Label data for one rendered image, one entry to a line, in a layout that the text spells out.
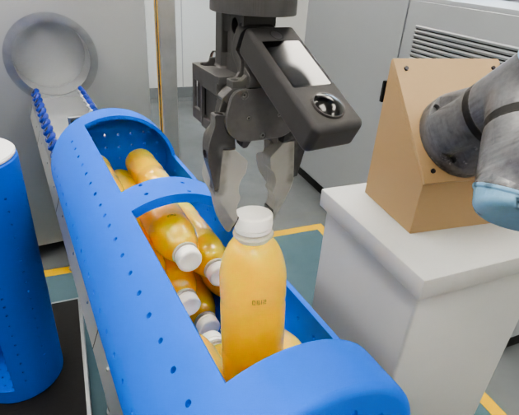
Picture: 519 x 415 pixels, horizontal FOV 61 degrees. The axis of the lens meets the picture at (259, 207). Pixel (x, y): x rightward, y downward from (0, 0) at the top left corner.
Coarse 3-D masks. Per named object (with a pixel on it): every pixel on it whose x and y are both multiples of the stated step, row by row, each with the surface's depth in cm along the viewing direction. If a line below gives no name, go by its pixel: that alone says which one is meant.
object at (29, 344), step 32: (0, 192) 122; (0, 224) 125; (32, 224) 140; (0, 256) 128; (32, 256) 140; (0, 288) 132; (32, 288) 142; (0, 320) 137; (32, 320) 145; (0, 352) 172; (32, 352) 149; (0, 384) 160; (32, 384) 154
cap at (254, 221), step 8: (240, 208) 45; (248, 208) 45; (256, 208) 45; (264, 208) 45; (240, 216) 43; (248, 216) 43; (256, 216) 43; (264, 216) 43; (272, 216) 43; (240, 224) 43; (248, 224) 42; (256, 224) 42; (264, 224) 43; (272, 224) 44; (240, 232) 43; (248, 232) 43; (256, 232) 42; (264, 232) 43
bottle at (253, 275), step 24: (240, 240) 43; (264, 240) 43; (240, 264) 43; (264, 264) 43; (240, 288) 43; (264, 288) 43; (240, 312) 45; (264, 312) 45; (240, 336) 46; (264, 336) 46; (240, 360) 47
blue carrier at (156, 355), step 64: (128, 128) 107; (64, 192) 86; (128, 192) 70; (192, 192) 70; (128, 256) 59; (128, 320) 53; (320, 320) 62; (128, 384) 49; (192, 384) 42; (256, 384) 40; (320, 384) 39; (384, 384) 43
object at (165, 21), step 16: (160, 0) 150; (160, 16) 152; (160, 32) 155; (160, 48) 157; (160, 64) 161; (176, 64) 163; (160, 80) 164; (176, 80) 165; (160, 96) 168; (176, 96) 168; (160, 112) 172; (176, 112) 171; (160, 128) 176; (176, 128) 174; (176, 144) 177
